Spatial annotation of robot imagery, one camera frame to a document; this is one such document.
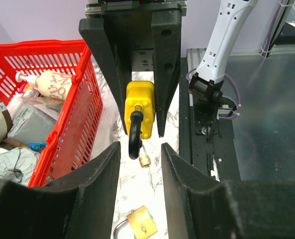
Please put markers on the grey roll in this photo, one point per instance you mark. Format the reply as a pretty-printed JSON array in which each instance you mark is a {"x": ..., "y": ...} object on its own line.
[
  {"x": 32, "y": 123},
  {"x": 18, "y": 164}
]

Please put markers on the cream pump bottle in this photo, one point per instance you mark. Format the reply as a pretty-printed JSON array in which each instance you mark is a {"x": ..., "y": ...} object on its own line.
[{"x": 49, "y": 83}]

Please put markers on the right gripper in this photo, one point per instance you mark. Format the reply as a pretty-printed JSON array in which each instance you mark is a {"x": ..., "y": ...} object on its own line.
[{"x": 152, "y": 39}]

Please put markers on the blue Harry's box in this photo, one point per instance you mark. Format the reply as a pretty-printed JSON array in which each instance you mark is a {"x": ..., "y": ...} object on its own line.
[{"x": 37, "y": 146}]

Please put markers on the red plastic basket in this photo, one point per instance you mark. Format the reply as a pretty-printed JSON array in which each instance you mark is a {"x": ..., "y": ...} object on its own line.
[{"x": 70, "y": 143}]

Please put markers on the yellow black padlock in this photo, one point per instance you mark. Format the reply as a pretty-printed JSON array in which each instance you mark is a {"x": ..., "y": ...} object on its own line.
[{"x": 139, "y": 114}]

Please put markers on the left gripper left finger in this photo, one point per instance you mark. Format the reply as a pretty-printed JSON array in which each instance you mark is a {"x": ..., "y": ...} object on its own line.
[{"x": 79, "y": 205}]

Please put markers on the silver can top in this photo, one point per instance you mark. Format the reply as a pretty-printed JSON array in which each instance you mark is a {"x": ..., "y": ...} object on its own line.
[{"x": 31, "y": 93}]

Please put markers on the grey roll centre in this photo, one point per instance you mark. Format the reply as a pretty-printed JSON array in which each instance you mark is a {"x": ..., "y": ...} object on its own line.
[{"x": 32, "y": 123}]

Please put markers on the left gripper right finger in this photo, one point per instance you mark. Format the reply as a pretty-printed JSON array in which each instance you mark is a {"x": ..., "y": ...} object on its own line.
[{"x": 200, "y": 207}]

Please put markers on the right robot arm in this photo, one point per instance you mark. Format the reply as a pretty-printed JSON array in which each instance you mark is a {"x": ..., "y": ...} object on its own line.
[{"x": 209, "y": 75}]

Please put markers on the large brass padlock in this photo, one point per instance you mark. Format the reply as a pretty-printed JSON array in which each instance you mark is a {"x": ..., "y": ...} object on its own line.
[{"x": 141, "y": 223}]

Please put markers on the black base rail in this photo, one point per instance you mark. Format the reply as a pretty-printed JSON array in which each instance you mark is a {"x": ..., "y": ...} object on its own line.
[{"x": 205, "y": 142}]

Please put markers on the grey roll front left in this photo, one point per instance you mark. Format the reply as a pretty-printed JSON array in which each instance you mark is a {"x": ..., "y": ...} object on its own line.
[{"x": 18, "y": 164}]

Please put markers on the small brass padlock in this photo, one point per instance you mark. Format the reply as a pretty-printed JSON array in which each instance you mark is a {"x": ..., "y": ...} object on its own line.
[{"x": 144, "y": 158}]

